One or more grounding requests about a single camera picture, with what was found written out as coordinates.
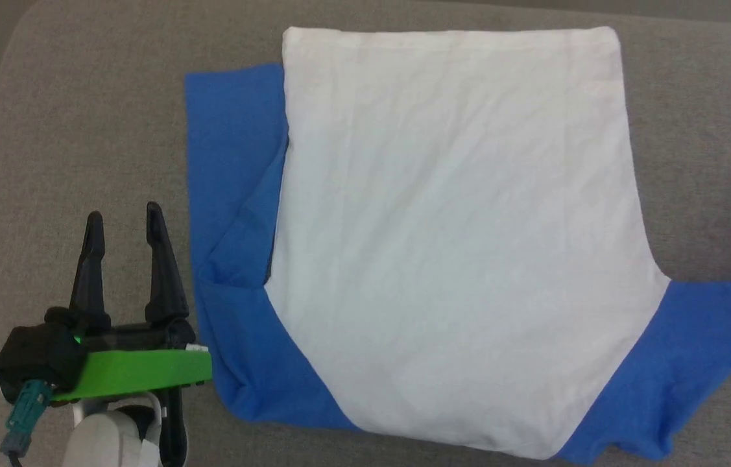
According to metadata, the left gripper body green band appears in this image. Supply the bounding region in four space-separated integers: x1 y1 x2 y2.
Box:
44 306 214 403

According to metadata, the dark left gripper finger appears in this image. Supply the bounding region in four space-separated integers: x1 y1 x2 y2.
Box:
69 211 112 330
144 202 191 325

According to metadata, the blue and white garment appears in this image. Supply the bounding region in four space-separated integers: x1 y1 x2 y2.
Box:
184 26 731 465

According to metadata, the grey fabric sofa seat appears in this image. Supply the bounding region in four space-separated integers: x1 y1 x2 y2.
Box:
0 0 731 467

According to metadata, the left arm cable teal plug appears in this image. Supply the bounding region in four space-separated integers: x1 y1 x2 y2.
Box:
0 379 56 467

